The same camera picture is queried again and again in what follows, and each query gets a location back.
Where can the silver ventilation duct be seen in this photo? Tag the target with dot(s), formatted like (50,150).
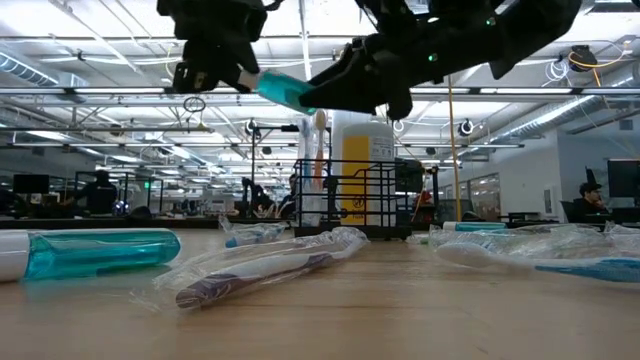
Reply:
(25,70)
(560,117)

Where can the orange white toothbrush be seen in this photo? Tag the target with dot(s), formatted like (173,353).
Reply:
(320,150)

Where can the black aluminium table frame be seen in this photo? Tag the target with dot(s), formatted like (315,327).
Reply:
(150,223)

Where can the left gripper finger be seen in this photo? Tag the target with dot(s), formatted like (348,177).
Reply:
(230,65)

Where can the black square device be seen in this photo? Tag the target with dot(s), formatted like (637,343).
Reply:
(410,175)

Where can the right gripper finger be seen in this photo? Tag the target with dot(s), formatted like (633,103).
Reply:
(350,97)
(355,65)

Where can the person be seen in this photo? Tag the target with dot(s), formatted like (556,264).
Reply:
(100,195)
(590,202)

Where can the black background robot arm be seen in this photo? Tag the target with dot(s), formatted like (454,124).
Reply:
(255,195)

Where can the black ceiling-mounted camera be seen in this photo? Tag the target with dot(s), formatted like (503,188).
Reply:
(250,127)
(465,127)
(582,55)

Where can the black computer monitor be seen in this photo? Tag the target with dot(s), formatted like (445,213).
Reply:
(624,177)
(31,184)

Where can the teal tube with white cap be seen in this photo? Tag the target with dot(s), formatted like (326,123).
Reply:
(280,89)
(475,226)
(100,255)

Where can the white yellow wipes canister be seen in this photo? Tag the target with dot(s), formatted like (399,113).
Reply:
(370,142)

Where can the black background workcell frame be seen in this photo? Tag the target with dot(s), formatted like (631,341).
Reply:
(125,173)

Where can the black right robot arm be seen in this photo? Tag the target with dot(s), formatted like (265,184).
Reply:
(540,20)

